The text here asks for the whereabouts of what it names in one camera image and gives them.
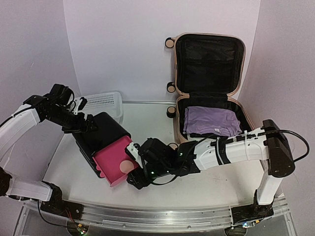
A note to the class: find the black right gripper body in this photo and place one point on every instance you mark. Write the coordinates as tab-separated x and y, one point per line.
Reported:
161	169

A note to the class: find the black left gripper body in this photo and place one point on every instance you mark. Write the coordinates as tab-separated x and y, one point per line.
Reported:
68	124

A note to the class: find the black pink drawer organizer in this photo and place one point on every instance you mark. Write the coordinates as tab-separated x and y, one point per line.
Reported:
104	148

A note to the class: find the white perforated plastic basket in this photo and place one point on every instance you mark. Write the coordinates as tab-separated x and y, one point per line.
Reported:
109	102

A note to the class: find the purple shirt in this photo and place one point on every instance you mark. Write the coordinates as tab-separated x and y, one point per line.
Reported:
204	120

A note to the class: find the beige hard-shell suitcase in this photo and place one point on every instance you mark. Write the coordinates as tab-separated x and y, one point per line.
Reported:
208	72

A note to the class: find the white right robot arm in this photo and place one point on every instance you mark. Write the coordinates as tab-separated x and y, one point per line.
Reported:
267	144

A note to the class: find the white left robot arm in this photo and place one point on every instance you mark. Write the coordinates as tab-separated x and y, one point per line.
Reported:
29	114

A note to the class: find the black folded garment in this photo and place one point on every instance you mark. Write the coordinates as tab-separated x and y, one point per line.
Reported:
197	137

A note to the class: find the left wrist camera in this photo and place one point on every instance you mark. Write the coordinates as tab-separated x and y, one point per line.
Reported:
79	104

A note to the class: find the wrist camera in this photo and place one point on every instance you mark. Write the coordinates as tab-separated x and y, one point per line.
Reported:
132	151
79	104

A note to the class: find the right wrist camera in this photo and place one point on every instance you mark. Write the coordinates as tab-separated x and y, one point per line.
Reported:
132	151

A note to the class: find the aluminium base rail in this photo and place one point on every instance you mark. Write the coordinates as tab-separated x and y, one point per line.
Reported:
161	220

